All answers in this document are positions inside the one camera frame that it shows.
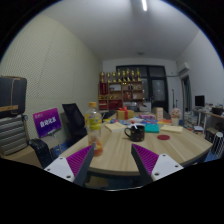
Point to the black dotted mug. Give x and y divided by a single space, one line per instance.
137 134

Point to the clear yellow-labelled drink bottle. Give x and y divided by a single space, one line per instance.
93 128

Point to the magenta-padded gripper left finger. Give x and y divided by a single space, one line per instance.
77 161

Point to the yellow gift box red ribbon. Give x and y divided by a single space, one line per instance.
124 114

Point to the grey ribbed suitcase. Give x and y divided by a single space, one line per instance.
11 136

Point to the wooden side desk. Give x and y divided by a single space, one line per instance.
213 116

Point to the small orange carton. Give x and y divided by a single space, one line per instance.
159 113

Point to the black office chair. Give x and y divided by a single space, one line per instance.
74 120

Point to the ceiling tube light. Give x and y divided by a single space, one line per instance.
144 5

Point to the pale yellow notepad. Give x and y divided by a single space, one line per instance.
172 129

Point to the orange book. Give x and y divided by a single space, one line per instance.
165 121

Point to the computer monitor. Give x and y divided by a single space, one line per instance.
199 100

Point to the flat round red coaster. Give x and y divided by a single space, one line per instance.
163 137

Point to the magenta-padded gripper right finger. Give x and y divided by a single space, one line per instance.
148 160

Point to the black chair back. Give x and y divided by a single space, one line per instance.
41 151

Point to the wooden shelf unit with trophies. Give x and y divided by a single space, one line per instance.
120 93

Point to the pink flat box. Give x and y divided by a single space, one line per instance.
147 117

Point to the purple sign board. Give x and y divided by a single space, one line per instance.
46 122

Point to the black bag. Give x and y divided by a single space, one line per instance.
11 96

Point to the teal book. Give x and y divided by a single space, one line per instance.
152 128

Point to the pink flowers in white pot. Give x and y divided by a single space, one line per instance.
175 115

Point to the white wall air conditioner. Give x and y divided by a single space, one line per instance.
183 69

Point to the black box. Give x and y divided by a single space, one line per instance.
217 111

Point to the dark glass door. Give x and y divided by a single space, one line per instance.
156 90

